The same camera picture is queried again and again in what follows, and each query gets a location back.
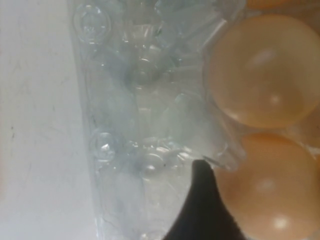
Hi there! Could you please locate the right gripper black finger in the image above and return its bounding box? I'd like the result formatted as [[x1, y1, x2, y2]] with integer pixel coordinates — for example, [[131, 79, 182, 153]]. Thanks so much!
[[162, 159, 251, 240]]

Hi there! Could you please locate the clear plastic egg tray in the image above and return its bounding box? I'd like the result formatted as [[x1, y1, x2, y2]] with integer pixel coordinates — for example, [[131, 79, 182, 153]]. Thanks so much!
[[71, 0, 320, 240]]

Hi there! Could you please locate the orange plastic egg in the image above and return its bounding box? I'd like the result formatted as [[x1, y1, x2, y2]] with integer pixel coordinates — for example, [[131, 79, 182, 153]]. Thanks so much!
[[215, 132, 319, 240], [204, 16, 320, 129], [246, 0, 320, 10]]

